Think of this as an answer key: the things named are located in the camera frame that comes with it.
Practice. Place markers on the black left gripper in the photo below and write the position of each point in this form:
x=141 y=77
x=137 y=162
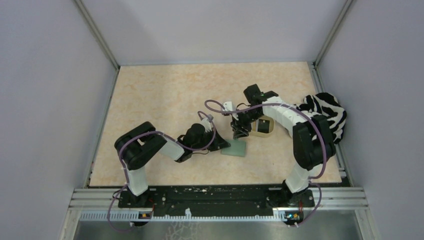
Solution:
x=218 y=143

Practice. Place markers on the zebra striped cloth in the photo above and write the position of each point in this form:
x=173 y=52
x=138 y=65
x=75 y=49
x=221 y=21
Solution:
x=326 y=104

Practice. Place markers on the green card holder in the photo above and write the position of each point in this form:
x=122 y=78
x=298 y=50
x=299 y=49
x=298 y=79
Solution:
x=237 y=148

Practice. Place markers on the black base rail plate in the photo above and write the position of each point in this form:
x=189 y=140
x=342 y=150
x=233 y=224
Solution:
x=246 y=200

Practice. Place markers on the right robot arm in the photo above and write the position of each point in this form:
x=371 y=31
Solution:
x=312 y=138

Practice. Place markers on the cream oval card tray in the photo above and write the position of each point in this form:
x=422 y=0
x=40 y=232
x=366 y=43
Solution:
x=261 y=135

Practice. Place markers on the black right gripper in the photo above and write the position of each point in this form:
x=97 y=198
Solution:
x=239 y=124

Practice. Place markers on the aluminium frame rail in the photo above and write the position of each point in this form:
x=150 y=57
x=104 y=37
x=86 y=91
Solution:
x=331 y=198

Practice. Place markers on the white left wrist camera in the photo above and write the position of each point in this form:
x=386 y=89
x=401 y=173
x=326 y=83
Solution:
x=206 y=123

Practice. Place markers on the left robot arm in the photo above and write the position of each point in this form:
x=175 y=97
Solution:
x=138 y=146

